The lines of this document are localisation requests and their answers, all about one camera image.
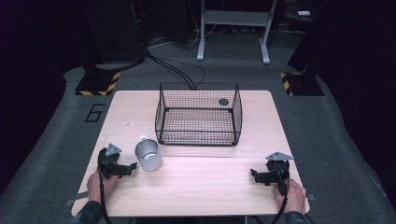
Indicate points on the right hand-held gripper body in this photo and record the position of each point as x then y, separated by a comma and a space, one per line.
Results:
278, 168

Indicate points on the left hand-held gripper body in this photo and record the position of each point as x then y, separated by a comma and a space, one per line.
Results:
109, 161

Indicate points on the person's left hand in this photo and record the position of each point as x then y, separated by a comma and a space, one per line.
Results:
95, 186

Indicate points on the person's right hand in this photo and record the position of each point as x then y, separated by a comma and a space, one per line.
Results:
295, 196

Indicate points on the silver metal cup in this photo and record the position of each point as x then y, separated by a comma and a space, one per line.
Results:
149, 155

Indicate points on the grey tape strip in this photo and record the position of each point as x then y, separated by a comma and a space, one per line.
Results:
77, 198
310, 197

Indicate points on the round black disc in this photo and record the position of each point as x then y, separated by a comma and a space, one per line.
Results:
223, 102

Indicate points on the black yellow-striped stand base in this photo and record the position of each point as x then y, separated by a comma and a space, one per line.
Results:
96, 84
303, 84

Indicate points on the dark cabinet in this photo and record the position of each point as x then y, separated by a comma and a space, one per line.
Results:
115, 31

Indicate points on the small white box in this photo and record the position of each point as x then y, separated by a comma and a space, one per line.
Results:
304, 13

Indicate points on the white metal stand frame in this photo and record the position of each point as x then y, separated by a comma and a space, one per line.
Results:
236, 18

